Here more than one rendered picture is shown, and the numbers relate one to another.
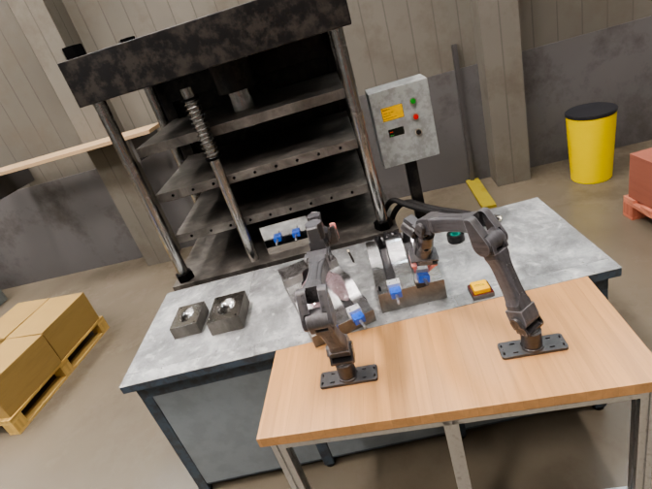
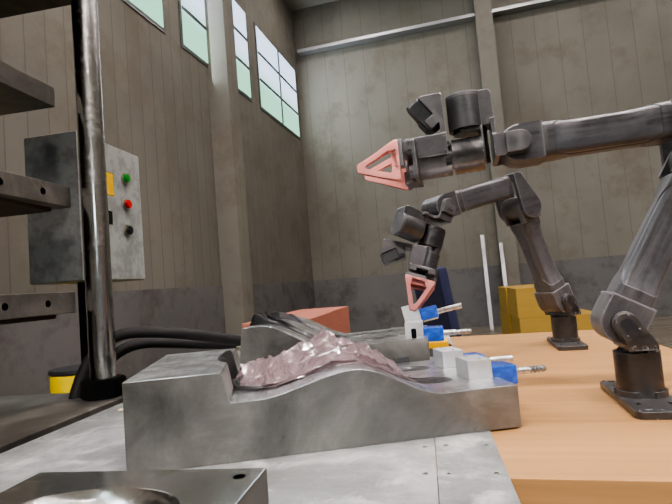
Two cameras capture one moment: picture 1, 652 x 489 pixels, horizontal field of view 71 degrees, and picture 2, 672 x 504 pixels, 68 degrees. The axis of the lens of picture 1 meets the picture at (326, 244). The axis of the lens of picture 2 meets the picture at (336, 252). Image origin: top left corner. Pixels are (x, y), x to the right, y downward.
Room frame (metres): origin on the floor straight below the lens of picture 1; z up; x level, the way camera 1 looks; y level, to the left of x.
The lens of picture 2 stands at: (1.57, 0.84, 1.01)
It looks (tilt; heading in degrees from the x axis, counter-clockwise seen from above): 4 degrees up; 273
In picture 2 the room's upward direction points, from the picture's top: 5 degrees counter-clockwise
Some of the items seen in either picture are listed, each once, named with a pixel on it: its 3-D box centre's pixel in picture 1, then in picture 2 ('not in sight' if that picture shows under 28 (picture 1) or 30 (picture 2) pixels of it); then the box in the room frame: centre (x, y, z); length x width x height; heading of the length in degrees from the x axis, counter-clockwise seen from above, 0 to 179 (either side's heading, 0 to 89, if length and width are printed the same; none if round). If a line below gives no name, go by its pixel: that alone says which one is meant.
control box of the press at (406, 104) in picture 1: (420, 211); (98, 397); (2.37, -0.58, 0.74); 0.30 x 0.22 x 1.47; 84
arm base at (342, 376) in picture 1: (345, 369); (638, 373); (1.18, 0.06, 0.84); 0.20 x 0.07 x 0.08; 79
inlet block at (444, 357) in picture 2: (359, 319); (475, 362); (1.40, -0.04, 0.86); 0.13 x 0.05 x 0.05; 11
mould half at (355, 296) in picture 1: (322, 293); (321, 386); (1.65, 0.08, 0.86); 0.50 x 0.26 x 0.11; 11
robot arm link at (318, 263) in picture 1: (318, 286); (604, 152); (1.19, 0.06, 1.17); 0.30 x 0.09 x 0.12; 169
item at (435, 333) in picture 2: (396, 293); (438, 333); (1.43, -0.20, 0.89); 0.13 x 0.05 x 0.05; 173
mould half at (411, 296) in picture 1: (400, 260); (315, 347); (1.70, -0.29, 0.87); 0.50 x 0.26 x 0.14; 174
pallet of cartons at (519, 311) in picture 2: not in sight; (547, 318); (-0.50, -5.25, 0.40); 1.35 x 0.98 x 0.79; 80
